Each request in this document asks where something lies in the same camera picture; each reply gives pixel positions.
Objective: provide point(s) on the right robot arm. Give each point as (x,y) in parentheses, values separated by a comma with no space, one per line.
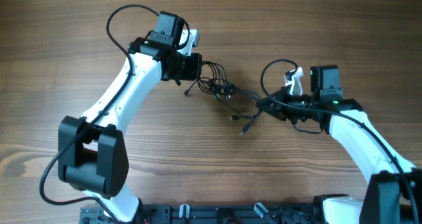
(393,182)

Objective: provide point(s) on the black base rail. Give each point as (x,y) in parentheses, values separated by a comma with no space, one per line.
(258,213)

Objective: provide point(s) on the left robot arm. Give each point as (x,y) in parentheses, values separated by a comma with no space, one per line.
(92,152)

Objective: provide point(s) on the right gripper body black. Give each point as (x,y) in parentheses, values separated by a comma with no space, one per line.
(275,105)

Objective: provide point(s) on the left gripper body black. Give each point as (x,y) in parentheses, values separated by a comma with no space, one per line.
(192,66)

